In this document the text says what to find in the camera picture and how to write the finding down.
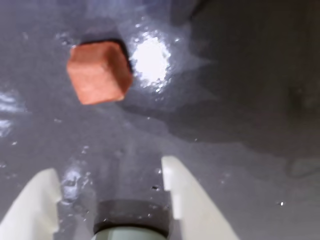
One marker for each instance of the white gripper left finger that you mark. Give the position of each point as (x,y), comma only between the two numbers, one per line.
(27,215)

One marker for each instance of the red cube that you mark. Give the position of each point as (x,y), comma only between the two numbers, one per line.
(98,72)

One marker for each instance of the dark glossy table mat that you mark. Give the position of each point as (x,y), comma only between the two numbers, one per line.
(237,100)

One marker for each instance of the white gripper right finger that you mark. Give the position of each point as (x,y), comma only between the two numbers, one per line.
(195,212)

